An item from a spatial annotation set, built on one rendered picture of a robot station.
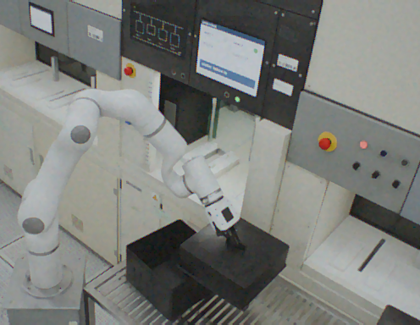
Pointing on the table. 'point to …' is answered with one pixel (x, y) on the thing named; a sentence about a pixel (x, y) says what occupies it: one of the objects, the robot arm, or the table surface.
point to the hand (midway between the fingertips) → (234, 239)
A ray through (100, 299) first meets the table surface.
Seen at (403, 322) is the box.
